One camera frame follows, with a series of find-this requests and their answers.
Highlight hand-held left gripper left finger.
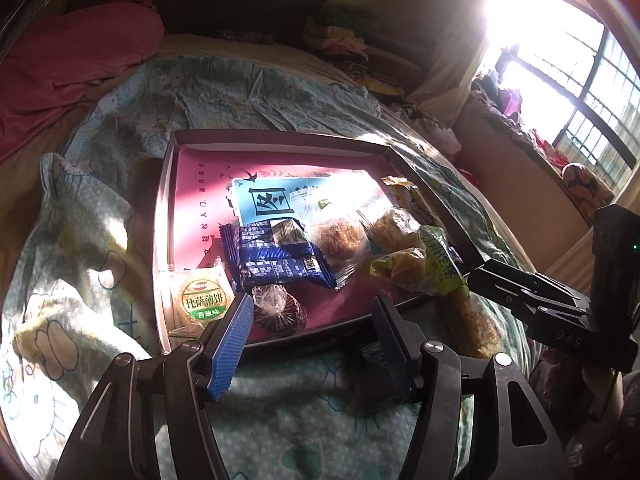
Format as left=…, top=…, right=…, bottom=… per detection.
left=52, top=291, right=255, bottom=480

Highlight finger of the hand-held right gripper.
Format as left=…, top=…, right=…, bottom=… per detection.
left=485, top=259, right=593, bottom=311
left=467, top=267, right=556, bottom=323

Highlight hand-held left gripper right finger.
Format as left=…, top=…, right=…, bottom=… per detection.
left=371, top=293, right=571, bottom=480

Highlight orange snack packet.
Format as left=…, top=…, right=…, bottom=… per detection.
left=442, top=285, right=503, bottom=361

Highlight green white cracker packet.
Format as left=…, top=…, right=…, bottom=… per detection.
left=167, top=266, right=236, bottom=338

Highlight clear dark round cake packet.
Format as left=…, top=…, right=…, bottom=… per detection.
left=250, top=284, right=308, bottom=337

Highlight lime green snack packet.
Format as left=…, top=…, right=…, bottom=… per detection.
left=370, top=225, right=471, bottom=297

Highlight blue cookie packet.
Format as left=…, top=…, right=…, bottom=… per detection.
left=222, top=219, right=336, bottom=293

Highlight clear flaky pastry packet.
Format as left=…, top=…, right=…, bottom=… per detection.
left=357, top=207, right=426, bottom=253

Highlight clear round pastry packet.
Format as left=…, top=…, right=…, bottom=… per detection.
left=290, top=180, right=373, bottom=291

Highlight yellow snack packet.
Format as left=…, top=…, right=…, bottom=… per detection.
left=382, top=175, right=436, bottom=221

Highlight pink cardboard box tray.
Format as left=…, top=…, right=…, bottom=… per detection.
left=152, top=129, right=488, bottom=361

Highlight person's right hand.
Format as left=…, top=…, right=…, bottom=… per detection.
left=537, top=347, right=628, bottom=423

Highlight cartoon printed blanket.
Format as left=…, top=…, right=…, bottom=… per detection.
left=0, top=55, right=551, bottom=480

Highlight orange floral cushion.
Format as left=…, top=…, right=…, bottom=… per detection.
left=560, top=162, right=616, bottom=211

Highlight pink and blue book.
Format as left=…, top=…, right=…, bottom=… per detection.
left=170, top=145, right=436, bottom=333

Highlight crumpled grey white clothes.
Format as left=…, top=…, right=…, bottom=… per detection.
left=395, top=105, right=463, bottom=156

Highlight clothes on windowsill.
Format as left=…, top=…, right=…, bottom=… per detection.
left=472, top=67, right=566, bottom=161

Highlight barred window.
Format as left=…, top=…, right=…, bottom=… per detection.
left=495, top=25, right=640, bottom=201

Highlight beige curtain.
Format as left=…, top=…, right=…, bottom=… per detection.
left=405, top=40, right=496, bottom=121

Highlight pile of folded clothes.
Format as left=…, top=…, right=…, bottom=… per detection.
left=305, top=5, right=406, bottom=96

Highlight dark patterned cloth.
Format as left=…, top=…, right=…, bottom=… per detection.
left=210, top=30, right=273, bottom=45

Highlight pink duvet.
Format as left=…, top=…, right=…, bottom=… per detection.
left=0, top=2, right=166, bottom=161

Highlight dark wooden headboard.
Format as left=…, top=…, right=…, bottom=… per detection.
left=65, top=0, right=331, bottom=41

